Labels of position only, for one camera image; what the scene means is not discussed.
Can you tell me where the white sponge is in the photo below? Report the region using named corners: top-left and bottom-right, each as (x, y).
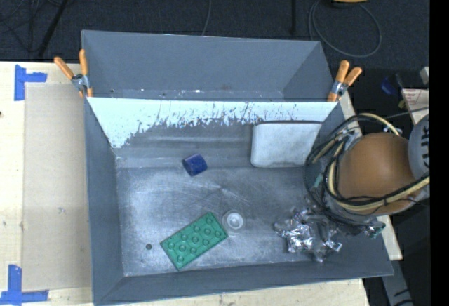
top-left (250, 121), bottom-right (323, 168)

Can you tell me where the small blue block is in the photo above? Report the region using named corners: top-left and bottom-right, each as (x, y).
top-left (181, 153), bottom-right (208, 178)

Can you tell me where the clear plastic cap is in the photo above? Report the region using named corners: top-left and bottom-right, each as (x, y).
top-left (221, 210), bottom-right (246, 232)

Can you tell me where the pale wood flat board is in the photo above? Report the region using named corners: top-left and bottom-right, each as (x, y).
top-left (21, 82), bottom-right (93, 293)

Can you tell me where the grey metal bin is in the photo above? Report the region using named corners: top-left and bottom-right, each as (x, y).
top-left (81, 29), bottom-right (395, 306)

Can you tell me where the dark green flat block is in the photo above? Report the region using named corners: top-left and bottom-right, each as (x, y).
top-left (159, 211), bottom-right (229, 272)

